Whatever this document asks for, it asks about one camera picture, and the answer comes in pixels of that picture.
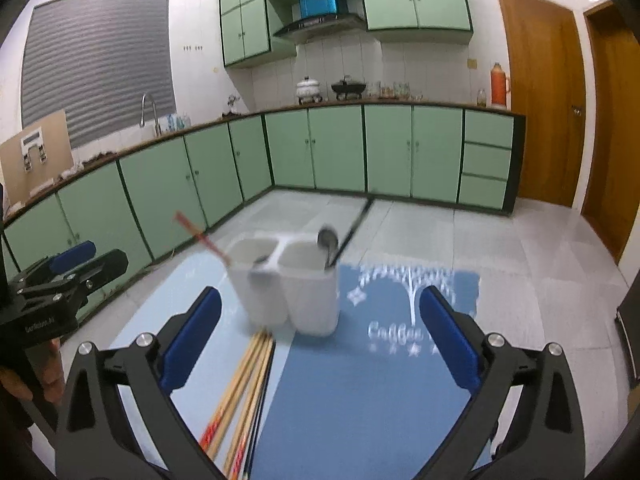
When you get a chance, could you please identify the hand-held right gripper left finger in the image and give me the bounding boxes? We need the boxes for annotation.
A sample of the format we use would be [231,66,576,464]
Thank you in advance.
[54,286,223,480]

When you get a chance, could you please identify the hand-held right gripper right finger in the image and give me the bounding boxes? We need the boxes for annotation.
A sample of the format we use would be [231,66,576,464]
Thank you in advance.
[419,285,586,480]

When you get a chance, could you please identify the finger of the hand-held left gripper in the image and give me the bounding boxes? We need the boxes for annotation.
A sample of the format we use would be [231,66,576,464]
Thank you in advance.
[15,249,129,311]
[7,240,97,286]

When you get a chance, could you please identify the red chopstick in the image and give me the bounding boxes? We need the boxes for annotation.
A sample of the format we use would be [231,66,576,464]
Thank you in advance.
[175,212,232,267]
[201,330,264,453]

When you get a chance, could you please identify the black chopstick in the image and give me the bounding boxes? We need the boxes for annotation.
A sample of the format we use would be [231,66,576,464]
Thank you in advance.
[239,340,276,478]
[327,200,373,267]
[246,341,278,480]

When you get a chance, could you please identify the white double utensil holder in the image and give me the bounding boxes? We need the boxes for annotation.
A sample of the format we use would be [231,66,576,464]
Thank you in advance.
[226,232,341,337]

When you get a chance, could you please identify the person's left hand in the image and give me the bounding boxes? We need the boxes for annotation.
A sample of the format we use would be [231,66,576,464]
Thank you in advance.
[0,335,64,406]

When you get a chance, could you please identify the blue printed tablecloth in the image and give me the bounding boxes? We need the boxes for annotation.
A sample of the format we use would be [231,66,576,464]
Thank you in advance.
[107,247,506,480]

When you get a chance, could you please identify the cardboard box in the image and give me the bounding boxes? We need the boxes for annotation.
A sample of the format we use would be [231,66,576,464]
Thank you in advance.
[0,110,76,206]

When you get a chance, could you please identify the metal faucet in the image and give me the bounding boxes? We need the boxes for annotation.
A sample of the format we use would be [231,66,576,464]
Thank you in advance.
[140,92,163,137]

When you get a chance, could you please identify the large metal spoon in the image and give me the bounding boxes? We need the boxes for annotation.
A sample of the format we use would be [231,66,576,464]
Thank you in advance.
[317,227,340,266]

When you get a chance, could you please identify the dark chair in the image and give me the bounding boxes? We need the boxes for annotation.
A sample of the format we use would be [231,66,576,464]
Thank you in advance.
[614,280,640,381]

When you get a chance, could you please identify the grey window blind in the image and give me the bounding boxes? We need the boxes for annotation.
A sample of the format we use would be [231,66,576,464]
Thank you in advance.
[20,0,177,151]

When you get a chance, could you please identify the green base cabinets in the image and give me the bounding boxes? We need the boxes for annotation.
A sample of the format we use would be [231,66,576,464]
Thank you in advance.
[0,102,526,321]

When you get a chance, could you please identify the row of drinking glasses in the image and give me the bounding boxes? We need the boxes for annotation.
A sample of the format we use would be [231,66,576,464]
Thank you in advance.
[367,80,423,101]

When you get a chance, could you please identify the orange thermos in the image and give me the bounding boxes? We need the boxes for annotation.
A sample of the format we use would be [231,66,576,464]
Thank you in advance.
[489,62,512,108]

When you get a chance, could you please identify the plain wooden door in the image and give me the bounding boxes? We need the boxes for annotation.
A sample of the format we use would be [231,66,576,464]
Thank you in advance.
[582,0,640,266]

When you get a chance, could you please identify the white lidded pot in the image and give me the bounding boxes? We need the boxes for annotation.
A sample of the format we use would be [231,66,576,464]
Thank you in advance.
[295,76,321,106]

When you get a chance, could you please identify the black wok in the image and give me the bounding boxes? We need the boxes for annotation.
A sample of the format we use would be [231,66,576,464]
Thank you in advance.
[331,76,367,101]

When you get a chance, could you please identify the black range hood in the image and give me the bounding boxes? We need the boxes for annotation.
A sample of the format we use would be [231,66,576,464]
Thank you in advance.
[272,12,366,43]

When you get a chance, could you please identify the blue box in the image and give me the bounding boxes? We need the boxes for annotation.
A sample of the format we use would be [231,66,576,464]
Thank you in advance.
[298,0,346,18]

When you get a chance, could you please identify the wooden door with handle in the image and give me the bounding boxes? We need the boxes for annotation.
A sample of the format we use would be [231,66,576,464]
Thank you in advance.
[495,0,587,208]

